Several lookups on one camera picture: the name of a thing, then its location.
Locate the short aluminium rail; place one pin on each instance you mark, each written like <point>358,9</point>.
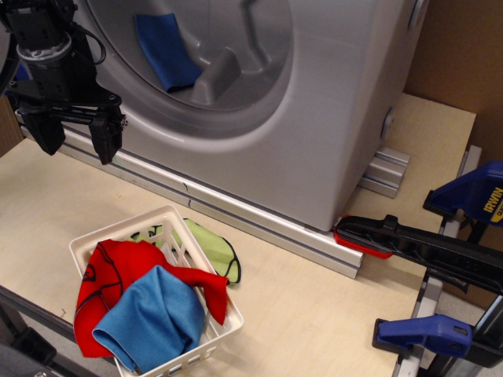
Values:
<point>385,172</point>

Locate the black red bar clamp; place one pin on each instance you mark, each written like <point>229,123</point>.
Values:
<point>452,258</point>

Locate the light blue cloth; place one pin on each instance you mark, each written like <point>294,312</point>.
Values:
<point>157,319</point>

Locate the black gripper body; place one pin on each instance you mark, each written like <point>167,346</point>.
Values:
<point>64,74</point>

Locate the long aluminium rail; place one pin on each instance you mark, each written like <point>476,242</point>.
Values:
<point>315,245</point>

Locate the black metal table frame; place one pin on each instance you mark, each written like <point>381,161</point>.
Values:
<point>35,342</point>

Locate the blue clamp lower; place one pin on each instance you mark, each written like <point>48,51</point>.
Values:
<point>439,334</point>

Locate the grey toy washing machine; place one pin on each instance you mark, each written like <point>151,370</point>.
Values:
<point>293,99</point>

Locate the green cloth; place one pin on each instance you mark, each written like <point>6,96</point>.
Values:
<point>218,250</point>

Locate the blue Irwin clamp upper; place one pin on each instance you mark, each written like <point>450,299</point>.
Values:
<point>478,193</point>

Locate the washing machine door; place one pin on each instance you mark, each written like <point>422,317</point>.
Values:
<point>9,59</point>

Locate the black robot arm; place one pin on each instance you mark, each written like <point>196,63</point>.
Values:
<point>25,20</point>

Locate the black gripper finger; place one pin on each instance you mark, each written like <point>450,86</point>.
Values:
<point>47,132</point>
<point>106,132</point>

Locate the red printed cloth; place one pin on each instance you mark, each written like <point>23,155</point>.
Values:
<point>116,265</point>

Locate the brown cardboard panel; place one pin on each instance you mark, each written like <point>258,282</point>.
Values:
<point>458,62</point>

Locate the white plastic basket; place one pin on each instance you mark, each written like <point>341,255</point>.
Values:
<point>181,250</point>

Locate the dark blue cloth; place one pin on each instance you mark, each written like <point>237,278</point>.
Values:
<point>162,45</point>

